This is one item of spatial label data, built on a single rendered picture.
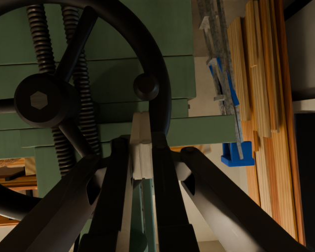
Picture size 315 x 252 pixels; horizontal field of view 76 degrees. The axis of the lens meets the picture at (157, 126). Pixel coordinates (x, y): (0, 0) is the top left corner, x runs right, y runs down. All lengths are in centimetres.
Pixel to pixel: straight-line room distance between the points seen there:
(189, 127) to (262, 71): 140
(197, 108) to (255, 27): 147
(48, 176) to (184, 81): 30
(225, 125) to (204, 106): 256
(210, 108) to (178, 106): 261
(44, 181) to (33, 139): 7
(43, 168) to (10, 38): 28
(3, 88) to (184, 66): 37
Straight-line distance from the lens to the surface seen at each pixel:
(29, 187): 297
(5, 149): 52
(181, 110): 43
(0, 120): 52
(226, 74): 126
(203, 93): 302
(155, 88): 18
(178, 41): 46
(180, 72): 44
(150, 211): 85
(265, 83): 179
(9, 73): 51
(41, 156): 37
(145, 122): 17
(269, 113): 178
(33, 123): 26
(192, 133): 43
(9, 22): 54
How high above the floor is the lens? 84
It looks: 2 degrees up
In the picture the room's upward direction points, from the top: 176 degrees clockwise
